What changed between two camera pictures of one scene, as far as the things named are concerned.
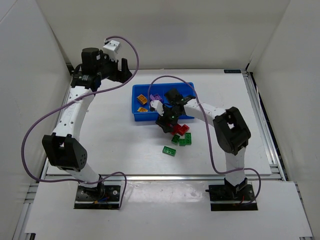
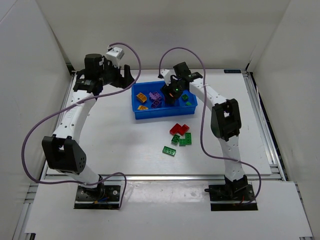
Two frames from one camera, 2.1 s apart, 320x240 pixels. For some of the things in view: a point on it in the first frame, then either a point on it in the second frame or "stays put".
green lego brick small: (182, 142) stays put
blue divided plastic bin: (140, 98) stays put
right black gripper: (166, 121) → (171, 95)
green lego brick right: (188, 138) stays put
